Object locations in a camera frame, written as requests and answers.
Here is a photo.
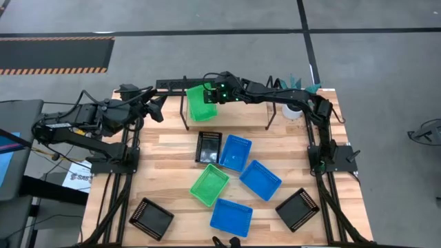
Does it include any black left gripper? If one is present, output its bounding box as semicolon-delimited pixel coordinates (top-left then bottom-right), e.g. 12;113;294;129
132;92;169;123

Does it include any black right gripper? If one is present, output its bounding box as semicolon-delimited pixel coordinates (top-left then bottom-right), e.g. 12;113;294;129
203;71;242;104

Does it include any green plastic slotted basket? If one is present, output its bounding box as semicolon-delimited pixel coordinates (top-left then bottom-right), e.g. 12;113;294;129
189;163;231;208
189;109;218;123
185;84;218;120

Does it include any black plastic slotted basket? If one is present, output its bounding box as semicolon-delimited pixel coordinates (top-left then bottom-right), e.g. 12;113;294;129
128;197;175;241
275;187;320;233
194;130;223;164

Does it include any blue plastic slotted basket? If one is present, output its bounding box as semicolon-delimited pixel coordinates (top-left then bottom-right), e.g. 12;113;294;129
209;198;254;238
218;134;253;173
238;159;283;202

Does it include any wooden shelf with black legs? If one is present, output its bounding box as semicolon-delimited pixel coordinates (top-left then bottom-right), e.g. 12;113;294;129
179;76;278;132

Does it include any teal plastic object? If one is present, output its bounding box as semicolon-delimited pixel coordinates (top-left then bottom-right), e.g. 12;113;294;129
278;73;322;94

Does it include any white printed paper sheet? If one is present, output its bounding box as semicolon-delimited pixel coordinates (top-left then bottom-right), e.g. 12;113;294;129
61;160;94;194

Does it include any black hazard-striped floor mat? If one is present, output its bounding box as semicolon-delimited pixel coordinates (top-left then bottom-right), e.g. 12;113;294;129
0;36;116;76

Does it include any black aluminium rig frame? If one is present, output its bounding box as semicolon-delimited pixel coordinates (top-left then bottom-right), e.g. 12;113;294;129
79;87;375;248

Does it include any yellow cable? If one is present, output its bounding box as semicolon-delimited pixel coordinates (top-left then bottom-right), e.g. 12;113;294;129
30;146;89;163

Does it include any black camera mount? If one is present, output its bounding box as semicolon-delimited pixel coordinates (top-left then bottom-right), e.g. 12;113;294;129
211;236;243;248

